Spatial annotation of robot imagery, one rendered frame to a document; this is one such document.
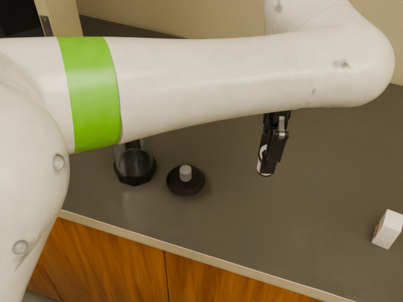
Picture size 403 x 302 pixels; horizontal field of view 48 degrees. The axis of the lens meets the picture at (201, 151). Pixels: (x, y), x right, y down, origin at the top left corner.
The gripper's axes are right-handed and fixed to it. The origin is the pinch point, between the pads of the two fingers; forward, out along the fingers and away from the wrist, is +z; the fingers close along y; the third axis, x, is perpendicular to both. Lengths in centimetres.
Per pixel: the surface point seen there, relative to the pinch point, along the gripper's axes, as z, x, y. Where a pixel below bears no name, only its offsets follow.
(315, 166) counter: 17.9, 15.2, -10.6
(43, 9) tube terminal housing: -12, -49, -29
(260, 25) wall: 11, 4, -57
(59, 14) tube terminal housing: -9, -47, -32
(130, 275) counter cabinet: 51, -33, 5
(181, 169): 11.4, -18.0, -3.8
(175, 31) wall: 20, -23, -66
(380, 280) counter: 17.3, 24.5, 19.0
